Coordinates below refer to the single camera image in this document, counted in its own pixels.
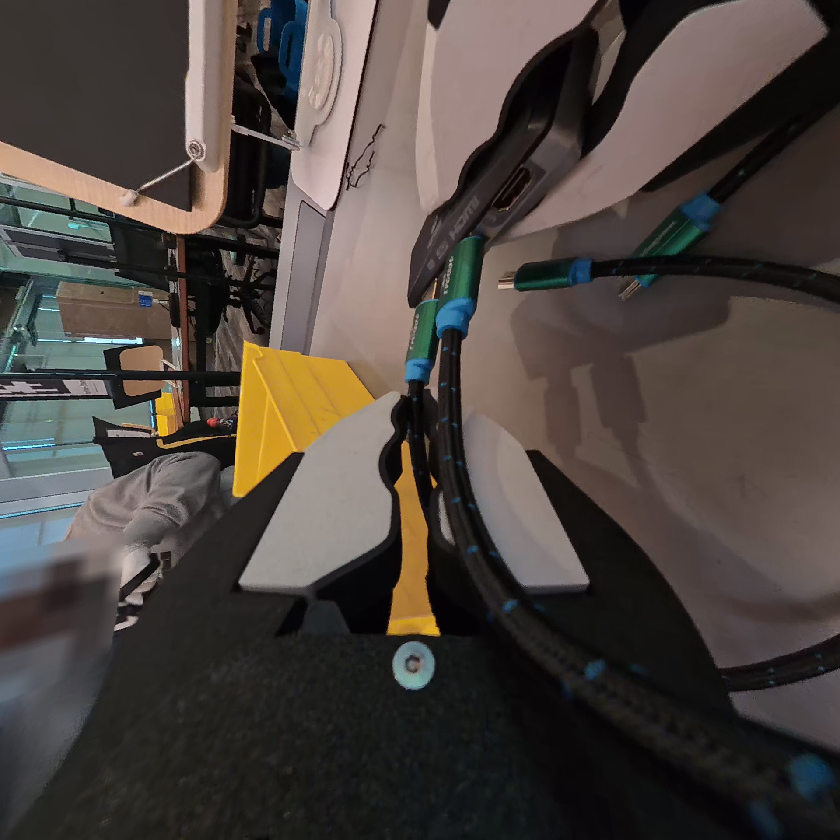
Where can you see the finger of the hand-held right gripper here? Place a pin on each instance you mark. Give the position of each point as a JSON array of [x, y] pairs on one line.
[[709, 79], [472, 79]]

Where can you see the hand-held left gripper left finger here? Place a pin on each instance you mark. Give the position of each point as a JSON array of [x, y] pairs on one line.
[[328, 518]]

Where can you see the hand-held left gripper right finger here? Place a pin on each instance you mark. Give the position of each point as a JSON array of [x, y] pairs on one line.
[[531, 525]]

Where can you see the yellow plastic bin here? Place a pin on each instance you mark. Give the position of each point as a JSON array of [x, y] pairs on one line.
[[295, 394]]

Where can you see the black and silver switch box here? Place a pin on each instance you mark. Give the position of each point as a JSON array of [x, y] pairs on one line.
[[459, 229]]

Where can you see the blue plastic container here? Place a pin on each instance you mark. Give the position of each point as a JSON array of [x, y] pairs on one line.
[[282, 39]]

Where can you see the white clip bar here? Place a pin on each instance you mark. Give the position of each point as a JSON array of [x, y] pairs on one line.
[[208, 79]]

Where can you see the cardboard box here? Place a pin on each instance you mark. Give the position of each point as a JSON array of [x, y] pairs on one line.
[[111, 312]]

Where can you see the black printed tag strip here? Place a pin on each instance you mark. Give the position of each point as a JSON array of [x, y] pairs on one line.
[[52, 388]]

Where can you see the black board wooden rim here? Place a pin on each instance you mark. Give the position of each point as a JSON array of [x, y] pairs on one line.
[[85, 85]]

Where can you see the small wooden board black frame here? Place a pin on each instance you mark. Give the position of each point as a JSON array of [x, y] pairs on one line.
[[138, 371]]

